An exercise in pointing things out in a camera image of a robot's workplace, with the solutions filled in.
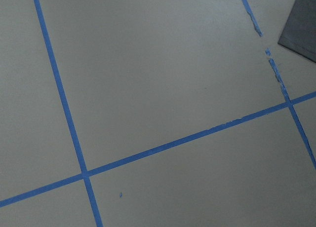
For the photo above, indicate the brown t-shirt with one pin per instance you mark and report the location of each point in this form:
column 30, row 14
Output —
column 299, row 32

